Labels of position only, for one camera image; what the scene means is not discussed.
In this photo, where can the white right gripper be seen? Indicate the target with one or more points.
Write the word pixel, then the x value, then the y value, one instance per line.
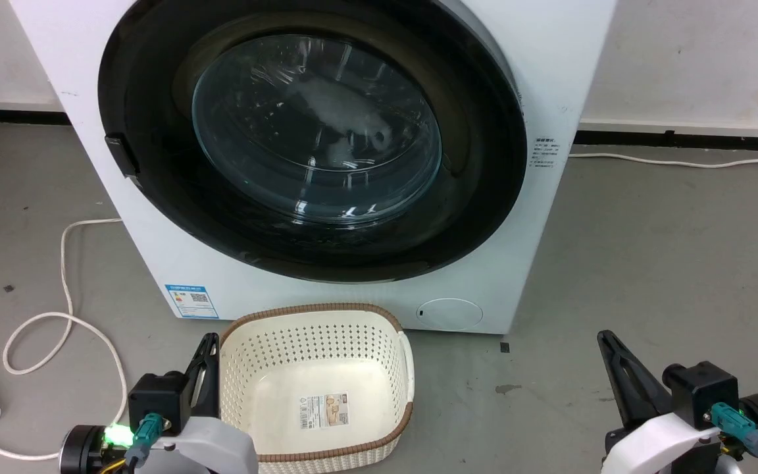
pixel 649 441

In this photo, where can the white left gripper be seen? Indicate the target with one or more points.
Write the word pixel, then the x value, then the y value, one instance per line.
pixel 214 447

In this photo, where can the black round washer door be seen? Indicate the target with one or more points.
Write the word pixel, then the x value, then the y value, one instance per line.
pixel 155 197

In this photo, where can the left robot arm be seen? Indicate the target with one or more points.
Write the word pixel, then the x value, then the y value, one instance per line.
pixel 79 451

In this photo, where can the white front-load washing machine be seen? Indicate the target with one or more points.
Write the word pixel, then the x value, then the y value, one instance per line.
pixel 550 79

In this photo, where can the cream perforated laundry basket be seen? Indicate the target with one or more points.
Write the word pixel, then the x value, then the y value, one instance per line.
pixel 254 355

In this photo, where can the blue energy label sticker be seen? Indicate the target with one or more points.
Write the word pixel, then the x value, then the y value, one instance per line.
pixel 191 301

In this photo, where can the paper label in basket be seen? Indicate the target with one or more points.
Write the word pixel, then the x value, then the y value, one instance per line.
pixel 324 411

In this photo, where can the round white drain filter cover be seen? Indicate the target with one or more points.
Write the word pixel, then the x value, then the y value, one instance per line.
pixel 450 315

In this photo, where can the white cloth in drum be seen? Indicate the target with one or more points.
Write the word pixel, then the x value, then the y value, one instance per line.
pixel 346 112

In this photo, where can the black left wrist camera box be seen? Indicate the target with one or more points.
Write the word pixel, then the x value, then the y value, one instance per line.
pixel 155 395

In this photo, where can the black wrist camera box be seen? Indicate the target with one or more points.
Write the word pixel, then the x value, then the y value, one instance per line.
pixel 701 388
pixel 155 395

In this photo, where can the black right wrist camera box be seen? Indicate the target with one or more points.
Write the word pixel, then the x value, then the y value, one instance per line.
pixel 701 388

